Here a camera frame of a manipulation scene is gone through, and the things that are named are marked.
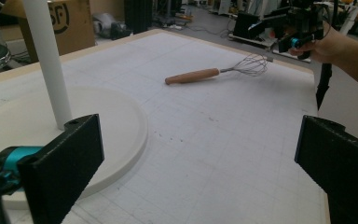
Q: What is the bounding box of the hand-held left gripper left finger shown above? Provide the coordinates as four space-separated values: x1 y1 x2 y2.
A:
18 113 105 224

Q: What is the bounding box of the white round-base pole stand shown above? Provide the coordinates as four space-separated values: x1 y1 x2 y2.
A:
0 0 149 211

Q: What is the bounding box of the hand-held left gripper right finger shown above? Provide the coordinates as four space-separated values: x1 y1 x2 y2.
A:
294 115 358 224

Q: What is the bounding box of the black hanging strap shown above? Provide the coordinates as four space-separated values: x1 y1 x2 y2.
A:
315 63 334 110

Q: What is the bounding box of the wooden-handled wire whisk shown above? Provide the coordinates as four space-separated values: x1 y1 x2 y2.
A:
164 53 274 86

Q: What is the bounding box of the black box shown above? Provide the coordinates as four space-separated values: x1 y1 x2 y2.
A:
232 12 261 40

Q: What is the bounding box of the grey bag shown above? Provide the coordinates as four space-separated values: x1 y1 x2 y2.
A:
91 12 132 40

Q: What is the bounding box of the brown cardboard box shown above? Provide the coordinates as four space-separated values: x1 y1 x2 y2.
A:
0 0 96 63

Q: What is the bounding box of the black cabinet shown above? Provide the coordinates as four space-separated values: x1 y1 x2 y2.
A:
123 0 154 35

